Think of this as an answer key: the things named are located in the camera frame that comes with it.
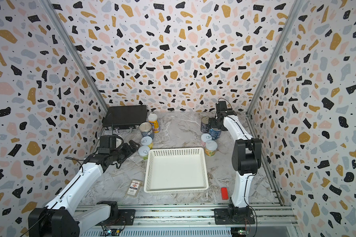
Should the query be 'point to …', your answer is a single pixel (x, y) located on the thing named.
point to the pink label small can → (204, 138)
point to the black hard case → (124, 119)
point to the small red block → (224, 193)
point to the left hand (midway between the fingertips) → (136, 148)
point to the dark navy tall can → (204, 124)
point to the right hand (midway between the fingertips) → (216, 124)
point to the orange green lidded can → (211, 146)
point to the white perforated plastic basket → (176, 170)
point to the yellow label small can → (147, 140)
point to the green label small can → (143, 151)
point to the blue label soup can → (215, 133)
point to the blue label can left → (146, 129)
